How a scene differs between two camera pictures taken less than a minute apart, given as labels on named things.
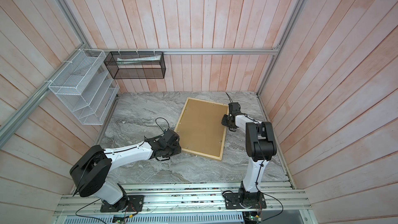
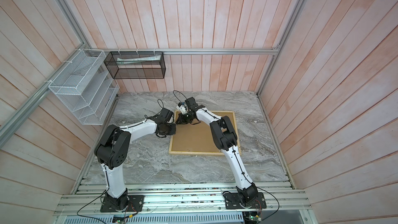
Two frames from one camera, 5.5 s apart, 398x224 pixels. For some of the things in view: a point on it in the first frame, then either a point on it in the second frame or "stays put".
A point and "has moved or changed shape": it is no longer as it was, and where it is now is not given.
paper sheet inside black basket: (138, 59) stays put
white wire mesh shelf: (86, 86) stays put
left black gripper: (178, 149) → (172, 132)
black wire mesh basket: (136, 65) stays put
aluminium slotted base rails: (281, 198) stays put
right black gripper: (224, 121) → (181, 117)
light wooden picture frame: (200, 128) has moved or changed shape
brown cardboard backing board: (201, 129) has moved or changed shape
